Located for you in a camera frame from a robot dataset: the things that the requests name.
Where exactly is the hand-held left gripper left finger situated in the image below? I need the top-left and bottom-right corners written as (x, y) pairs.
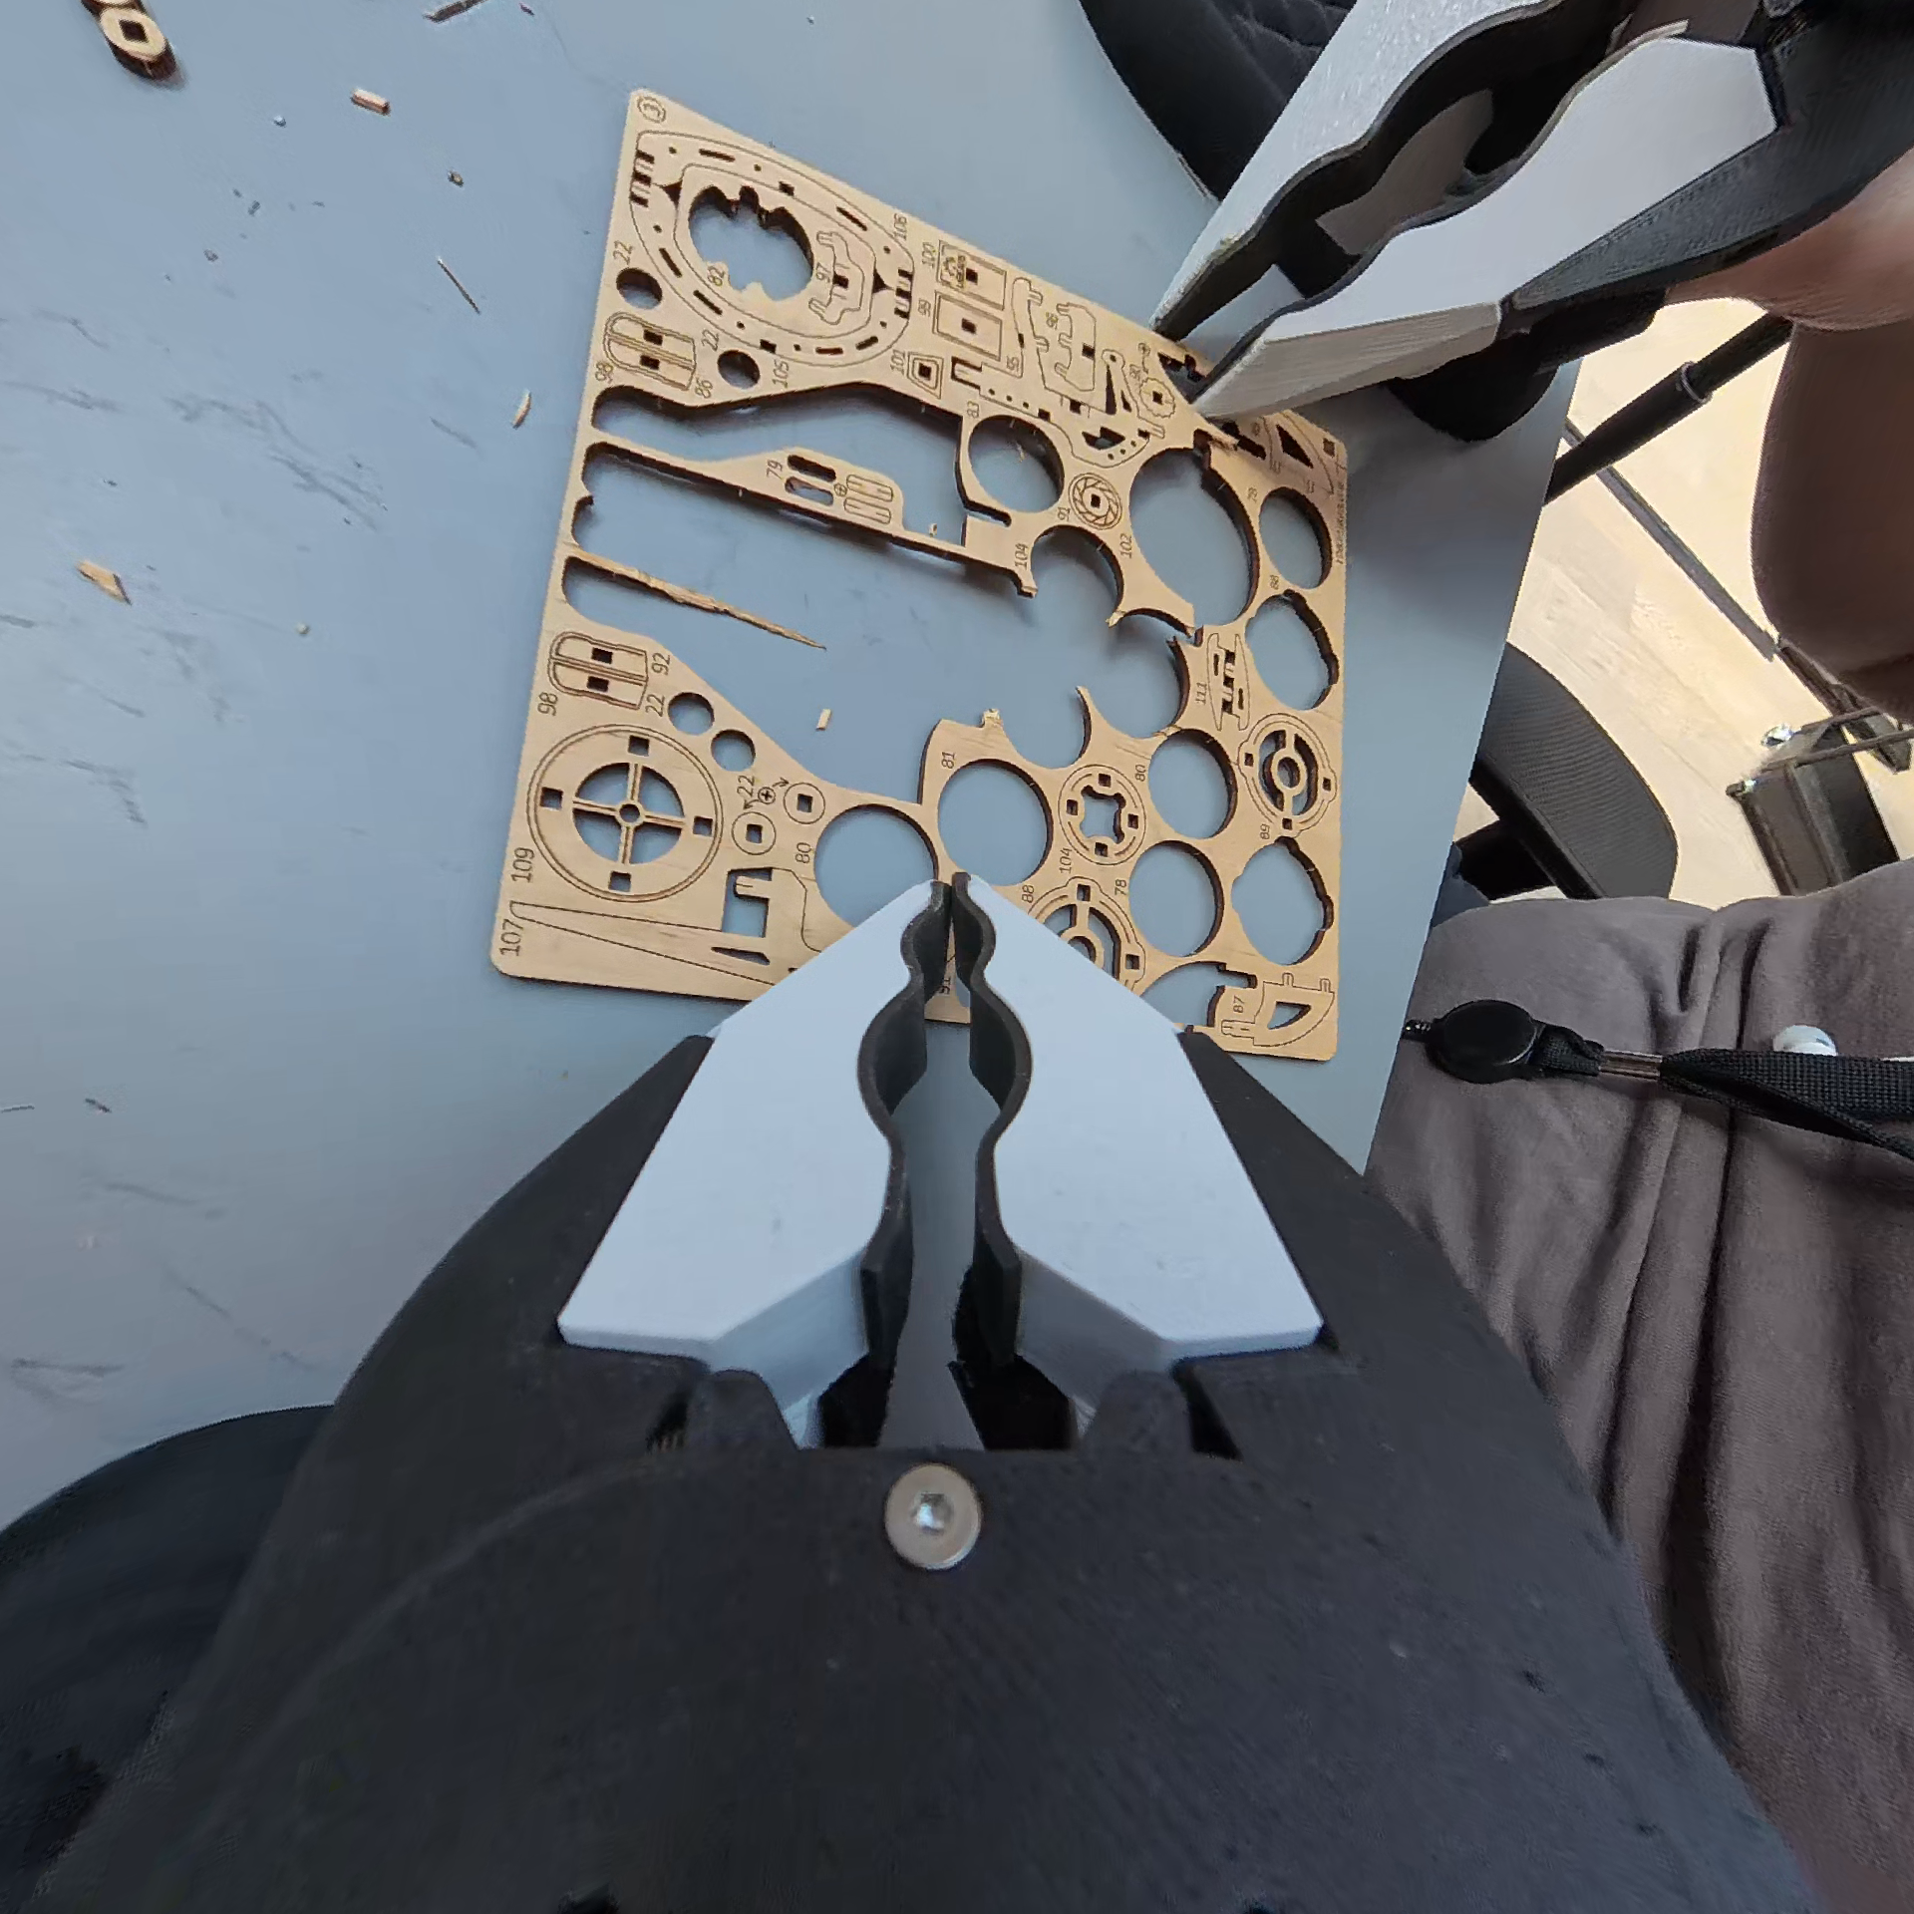
top-left (559, 879), bottom-right (957, 1449)

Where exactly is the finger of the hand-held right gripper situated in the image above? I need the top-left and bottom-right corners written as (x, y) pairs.
top-left (1187, 32), bottom-right (1796, 426)
top-left (1148, 0), bottom-right (1637, 337)

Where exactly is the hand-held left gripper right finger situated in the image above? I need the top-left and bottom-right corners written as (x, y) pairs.
top-left (955, 869), bottom-right (1329, 1449)

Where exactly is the wooden parts sheet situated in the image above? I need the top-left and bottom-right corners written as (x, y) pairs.
top-left (489, 88), bottom-right (1348, 1067)

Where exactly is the person's right forearm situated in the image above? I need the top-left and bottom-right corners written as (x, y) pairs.
top-left (1698, 186), bottom-right (1914, 734)

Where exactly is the small wooden link part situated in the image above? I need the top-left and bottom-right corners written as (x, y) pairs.
top-left (83, 0), bottom-right (178, 79)

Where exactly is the black mesh office chair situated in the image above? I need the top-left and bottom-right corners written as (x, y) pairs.
top-left (1435, 643), bottom-right (1679, 906)

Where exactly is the black lanyard strap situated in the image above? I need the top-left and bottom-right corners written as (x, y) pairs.
top-left (1405, 998), bottom-right (1914, 1159)

